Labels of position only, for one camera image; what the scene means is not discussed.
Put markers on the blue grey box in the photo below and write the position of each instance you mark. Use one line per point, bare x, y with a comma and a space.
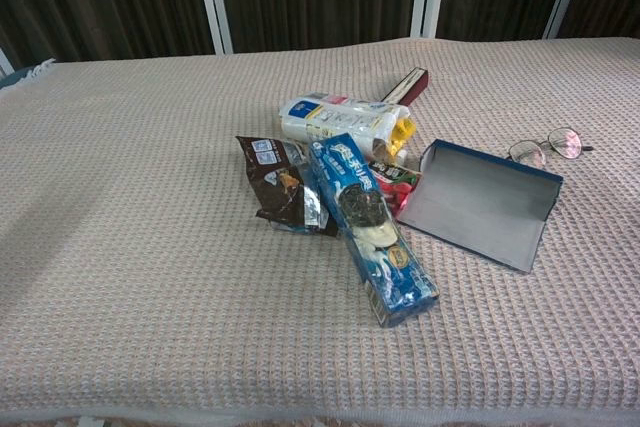
475, 197

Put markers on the white snack bag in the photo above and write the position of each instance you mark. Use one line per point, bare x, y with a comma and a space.
335, 119

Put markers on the yellow plastic packet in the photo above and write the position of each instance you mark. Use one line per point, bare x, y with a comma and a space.
402, 134

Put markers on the dark red long box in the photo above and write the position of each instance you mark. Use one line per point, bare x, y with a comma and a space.
412, 84

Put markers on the pink waffle blanket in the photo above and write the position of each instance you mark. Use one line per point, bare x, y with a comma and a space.
150, 247

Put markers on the blue cookie package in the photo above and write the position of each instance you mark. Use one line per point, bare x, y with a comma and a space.
372, 247

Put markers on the red snack packet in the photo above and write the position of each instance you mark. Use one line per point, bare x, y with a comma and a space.
395, 187

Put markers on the brown snack wrapper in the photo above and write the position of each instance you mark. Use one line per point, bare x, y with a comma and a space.
280, 187

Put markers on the thin-framed eyeglasses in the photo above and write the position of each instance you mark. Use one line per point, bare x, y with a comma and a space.
565, 143

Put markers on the teal table cover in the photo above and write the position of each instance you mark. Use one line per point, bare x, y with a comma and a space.
20, 78

